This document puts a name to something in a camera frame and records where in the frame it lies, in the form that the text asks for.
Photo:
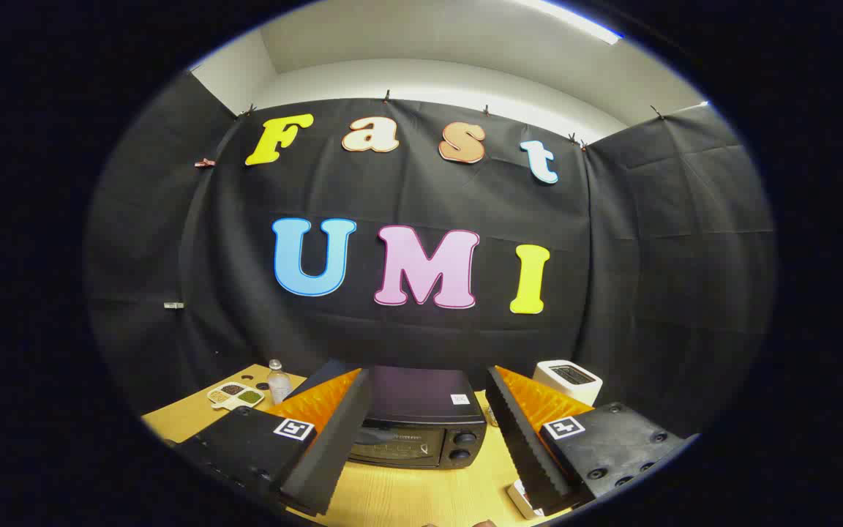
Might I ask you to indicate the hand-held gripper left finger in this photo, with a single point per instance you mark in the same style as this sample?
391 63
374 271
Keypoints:
334 446

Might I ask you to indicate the white divided dish with grains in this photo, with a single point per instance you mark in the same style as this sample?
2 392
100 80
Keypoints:
235 395

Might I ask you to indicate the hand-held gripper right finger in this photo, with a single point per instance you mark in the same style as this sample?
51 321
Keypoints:
520 446

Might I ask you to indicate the black toaster oven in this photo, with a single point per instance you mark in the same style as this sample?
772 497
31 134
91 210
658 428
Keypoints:
421 402

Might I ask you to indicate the clear water bottle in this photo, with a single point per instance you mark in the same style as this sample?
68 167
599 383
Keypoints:
279 384

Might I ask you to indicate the white rectangular tray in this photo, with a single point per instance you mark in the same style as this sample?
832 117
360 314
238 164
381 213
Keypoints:
520 501

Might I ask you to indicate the white toaster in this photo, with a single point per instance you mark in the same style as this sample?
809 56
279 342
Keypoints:
568 380

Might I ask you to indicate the red clip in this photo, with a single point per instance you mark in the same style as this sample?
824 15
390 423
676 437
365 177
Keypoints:
204 162

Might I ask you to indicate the black backdrop cloth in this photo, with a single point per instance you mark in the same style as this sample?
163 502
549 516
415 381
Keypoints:
421 197

